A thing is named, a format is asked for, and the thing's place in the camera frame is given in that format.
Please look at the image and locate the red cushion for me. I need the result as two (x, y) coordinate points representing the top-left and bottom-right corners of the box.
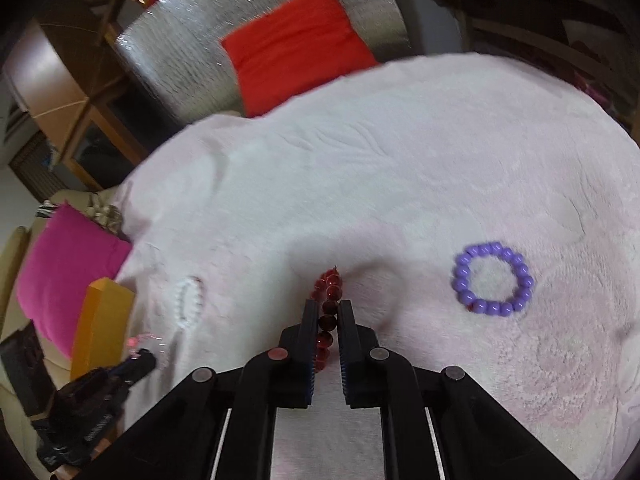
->
(220, 0), (379, 118)

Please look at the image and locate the red bead bracelet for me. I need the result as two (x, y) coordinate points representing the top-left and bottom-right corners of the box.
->
(310, 267), (346, 376)

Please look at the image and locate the black rectangular object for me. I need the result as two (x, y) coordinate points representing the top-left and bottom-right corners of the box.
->
(0, 320), (56, 416)

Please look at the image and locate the dark patterned object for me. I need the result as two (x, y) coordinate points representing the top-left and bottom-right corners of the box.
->
(85, 195), (124, 236)

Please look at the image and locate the orange box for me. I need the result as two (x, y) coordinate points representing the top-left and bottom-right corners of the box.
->
(70, 277), (137, 381)

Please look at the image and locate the pink cushion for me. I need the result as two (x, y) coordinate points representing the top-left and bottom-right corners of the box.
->
(15, 205), (133, 361)

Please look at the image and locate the white bead bracelet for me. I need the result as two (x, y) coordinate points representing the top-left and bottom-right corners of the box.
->
(172, 276), (205, 331)

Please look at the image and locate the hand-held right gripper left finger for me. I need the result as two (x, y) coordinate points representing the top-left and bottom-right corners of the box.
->
(87, 299), (319, 480)

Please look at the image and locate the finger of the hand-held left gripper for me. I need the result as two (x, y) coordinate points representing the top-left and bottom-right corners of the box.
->
(112, 347), (157, 386)

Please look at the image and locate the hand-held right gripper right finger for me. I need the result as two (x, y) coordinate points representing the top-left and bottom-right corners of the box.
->
(339, 299), (581, 480)

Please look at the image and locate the purple bead bracelet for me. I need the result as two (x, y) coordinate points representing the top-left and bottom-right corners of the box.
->
(451, 241), (534, 318)

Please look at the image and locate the dark slatted vent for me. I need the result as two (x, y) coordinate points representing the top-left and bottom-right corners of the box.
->
(10, 132), (56, 201)

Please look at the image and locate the clear pink bead bracelet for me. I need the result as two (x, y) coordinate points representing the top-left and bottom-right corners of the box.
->
(127, 331), (171, 368)

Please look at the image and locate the white embossed blanket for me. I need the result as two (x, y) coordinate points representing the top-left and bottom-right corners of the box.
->
(115, 52), (640, 480)

